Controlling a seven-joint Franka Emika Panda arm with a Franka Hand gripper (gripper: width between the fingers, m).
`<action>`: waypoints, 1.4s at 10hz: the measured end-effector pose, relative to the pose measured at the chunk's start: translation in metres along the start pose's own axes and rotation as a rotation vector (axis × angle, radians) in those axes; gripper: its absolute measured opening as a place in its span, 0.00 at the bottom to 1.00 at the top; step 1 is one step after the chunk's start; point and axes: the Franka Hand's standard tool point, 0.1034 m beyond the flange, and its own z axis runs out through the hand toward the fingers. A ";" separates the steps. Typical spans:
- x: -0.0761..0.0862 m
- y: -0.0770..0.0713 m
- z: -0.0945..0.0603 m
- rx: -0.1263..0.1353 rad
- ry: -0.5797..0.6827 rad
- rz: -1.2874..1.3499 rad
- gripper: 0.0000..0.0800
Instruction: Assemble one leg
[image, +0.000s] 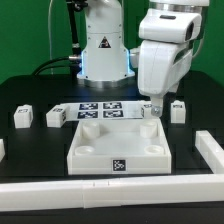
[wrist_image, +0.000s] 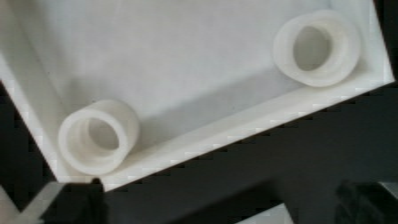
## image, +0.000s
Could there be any white sheet with fiducial markers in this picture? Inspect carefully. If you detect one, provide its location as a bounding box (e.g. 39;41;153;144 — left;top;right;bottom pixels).
63;101;144;121

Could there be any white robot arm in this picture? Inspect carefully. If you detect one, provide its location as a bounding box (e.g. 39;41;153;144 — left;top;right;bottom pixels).
70;0;210;117

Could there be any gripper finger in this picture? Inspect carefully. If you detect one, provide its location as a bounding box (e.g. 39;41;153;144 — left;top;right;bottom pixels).
151;97;162;117

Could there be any white right obstacle bar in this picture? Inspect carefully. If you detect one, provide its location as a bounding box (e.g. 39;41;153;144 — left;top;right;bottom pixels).
195;131;224;174

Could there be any white left obstacle bar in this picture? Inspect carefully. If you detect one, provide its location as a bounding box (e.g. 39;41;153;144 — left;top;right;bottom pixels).
0;139;5;162

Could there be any white obstacle bar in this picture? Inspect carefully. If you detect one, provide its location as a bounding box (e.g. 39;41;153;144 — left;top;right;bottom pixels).
195;131;224;174
0;174;224;212
0;139;5;162

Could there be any grey thin cable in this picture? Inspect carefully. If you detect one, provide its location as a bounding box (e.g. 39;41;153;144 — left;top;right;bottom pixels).
47;0;55;75

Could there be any white square tabletop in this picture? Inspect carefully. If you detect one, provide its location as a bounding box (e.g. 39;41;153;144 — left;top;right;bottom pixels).
67;119;172;175

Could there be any white front obstacle bar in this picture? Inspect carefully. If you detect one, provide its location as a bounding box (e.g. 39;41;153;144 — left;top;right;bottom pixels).
0;174;224;212

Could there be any black cable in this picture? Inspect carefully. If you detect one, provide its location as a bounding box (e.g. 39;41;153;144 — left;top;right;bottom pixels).
32;55;83;77

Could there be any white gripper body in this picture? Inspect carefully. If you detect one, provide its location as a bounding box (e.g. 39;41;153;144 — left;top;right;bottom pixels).
138;40;192;98

